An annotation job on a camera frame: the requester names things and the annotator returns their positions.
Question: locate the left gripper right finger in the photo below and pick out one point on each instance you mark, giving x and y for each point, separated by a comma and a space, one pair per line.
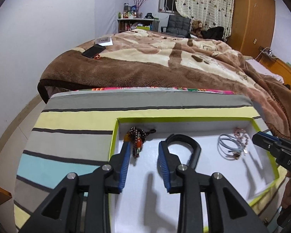
226, 209

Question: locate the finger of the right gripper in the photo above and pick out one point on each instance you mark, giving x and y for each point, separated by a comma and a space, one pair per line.
267, 142
269, 133

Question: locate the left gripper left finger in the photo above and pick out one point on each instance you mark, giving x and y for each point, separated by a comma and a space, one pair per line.
61, 210

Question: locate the person's right hand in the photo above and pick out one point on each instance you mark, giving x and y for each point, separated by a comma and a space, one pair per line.
286, 200

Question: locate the green white shallow box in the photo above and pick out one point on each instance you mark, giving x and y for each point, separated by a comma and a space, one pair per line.
145, 206

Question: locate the wooden headboard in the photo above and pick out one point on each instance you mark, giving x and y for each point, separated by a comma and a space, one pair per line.
276, 66

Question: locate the striped pastel blanket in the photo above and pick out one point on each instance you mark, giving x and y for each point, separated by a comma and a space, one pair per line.
74, 134

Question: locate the black clothes pile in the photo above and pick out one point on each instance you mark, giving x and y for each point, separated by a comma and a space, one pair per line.
215, 33

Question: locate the wooden wardrobe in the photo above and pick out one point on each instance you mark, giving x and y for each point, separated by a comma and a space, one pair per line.
252, 26

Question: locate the brown teddy bear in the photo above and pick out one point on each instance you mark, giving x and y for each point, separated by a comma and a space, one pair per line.
197, 26

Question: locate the black padded chair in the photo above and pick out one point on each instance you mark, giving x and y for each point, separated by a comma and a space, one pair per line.
177, 26

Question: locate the patterned cream curtain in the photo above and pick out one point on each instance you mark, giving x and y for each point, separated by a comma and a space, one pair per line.
212, 13

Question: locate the brown beige plush blanket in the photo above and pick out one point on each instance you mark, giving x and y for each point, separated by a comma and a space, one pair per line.
141, 58

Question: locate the small orange red trinket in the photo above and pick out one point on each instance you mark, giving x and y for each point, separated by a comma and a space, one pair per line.
97, 57

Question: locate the black smartphone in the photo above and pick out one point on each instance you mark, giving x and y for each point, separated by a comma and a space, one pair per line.
93, 51

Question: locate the window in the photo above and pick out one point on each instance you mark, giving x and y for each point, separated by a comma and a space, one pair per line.
167, 6

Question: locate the white small box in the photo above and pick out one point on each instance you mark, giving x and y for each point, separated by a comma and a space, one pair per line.
104, 41

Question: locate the white shelf desk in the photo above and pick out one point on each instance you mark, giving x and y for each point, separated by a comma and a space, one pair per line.
127, 24

